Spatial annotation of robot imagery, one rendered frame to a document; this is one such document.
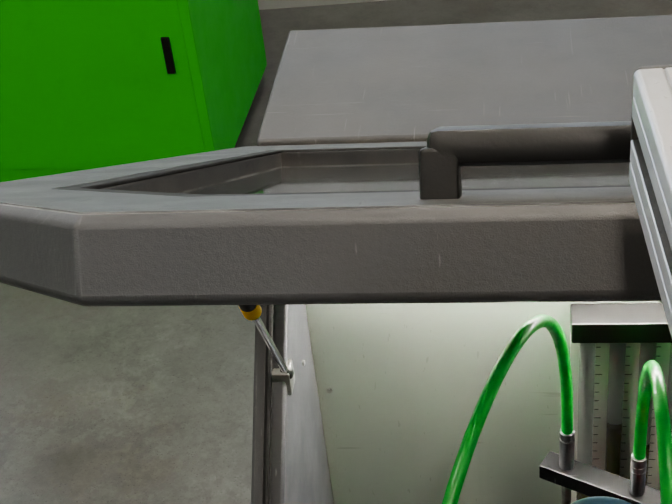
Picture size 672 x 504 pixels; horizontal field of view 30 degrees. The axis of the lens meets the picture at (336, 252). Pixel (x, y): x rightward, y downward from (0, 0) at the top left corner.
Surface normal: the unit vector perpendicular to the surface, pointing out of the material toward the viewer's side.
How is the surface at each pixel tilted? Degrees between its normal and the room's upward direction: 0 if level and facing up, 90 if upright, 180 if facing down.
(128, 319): 0
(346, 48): 0
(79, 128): 90
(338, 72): 0
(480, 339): 90
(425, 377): 90
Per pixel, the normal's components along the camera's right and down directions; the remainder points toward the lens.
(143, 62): -0.15, 0.59
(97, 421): -0.10, -0.80
